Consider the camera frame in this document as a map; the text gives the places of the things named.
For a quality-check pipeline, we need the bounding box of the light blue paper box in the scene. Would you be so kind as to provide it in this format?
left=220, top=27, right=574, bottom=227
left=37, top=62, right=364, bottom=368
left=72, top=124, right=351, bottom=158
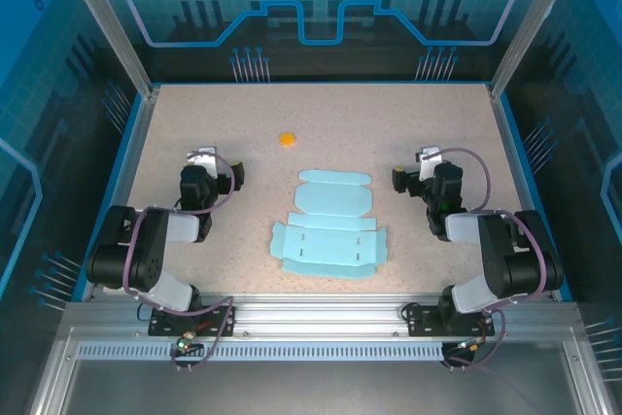
left=269, top=168, right=390, bottom=281

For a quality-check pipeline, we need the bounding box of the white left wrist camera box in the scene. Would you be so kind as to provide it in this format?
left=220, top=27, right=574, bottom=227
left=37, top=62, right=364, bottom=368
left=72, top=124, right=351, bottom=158
left=186, top=145, right=219, bottom=178

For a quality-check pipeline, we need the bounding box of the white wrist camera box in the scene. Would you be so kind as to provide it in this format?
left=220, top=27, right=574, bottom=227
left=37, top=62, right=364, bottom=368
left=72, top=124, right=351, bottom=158
left=415, top=145, right=442, bottom=179
left=186, top=145, right=219, bottom=178

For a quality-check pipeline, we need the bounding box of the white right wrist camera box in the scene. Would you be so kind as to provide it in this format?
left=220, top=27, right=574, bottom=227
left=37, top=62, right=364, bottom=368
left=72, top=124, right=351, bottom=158
left=415, top=145, right=442, bottom=179

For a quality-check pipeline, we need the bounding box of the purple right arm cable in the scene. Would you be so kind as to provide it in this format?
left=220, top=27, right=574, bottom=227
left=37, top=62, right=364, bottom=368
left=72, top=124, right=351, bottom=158
left=421, top=147, right=548, bottom=372

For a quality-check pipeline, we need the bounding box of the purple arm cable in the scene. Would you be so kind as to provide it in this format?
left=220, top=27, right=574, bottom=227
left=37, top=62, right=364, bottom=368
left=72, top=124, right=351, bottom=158
left=421, top=147, right=548, bottom=372
left=123, top=151, right=238, bottom=373

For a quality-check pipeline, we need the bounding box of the aluminium side rail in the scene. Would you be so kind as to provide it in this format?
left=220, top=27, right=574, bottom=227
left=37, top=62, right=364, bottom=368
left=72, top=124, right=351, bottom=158
left=80, top=85, right=162, bottom=303
left=487, top=84, right=558, bottom=302

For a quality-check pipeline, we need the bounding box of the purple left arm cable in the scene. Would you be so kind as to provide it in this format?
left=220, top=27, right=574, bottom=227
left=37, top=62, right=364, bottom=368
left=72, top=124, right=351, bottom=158
left=123, top=151, right=238, bottom=373

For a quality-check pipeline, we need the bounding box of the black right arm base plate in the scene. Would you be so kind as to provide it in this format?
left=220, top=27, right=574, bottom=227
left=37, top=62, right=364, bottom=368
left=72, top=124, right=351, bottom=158
left=401, top=302, right=497, bottom=338

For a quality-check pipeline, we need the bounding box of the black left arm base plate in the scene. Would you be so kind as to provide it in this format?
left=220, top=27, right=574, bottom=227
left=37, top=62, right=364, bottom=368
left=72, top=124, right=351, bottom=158
left=148, top=304, right=238, bottom=338

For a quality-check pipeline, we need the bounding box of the cable connector with green light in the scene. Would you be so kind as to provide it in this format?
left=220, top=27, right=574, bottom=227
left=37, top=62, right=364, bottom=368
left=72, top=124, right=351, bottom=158
left=456, top=336, right=489, bottom=356
left=175, top=329, right=198, bottom=353

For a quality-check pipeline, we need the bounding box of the aluminium mounting rail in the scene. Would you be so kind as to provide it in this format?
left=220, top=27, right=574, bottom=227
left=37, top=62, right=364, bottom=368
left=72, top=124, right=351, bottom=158
left=65, top=294, right=582, bottom=338

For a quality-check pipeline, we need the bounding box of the slotted grey cable duct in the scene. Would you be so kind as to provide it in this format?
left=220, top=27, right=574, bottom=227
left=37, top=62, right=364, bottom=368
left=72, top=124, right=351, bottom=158
left=76, top=342, right=446, bottom=362

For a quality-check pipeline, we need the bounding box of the aluminium frame post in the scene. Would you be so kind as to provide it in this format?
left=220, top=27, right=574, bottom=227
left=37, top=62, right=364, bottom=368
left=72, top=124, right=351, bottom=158
left=53, top=0, right=161, bottom=98
left=488, top=0, right=584, bottom=98

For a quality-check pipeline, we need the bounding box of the metal front frame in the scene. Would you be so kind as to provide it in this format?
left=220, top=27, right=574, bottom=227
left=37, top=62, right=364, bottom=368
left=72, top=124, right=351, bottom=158
left=26, top=326, right=616, bottom=415

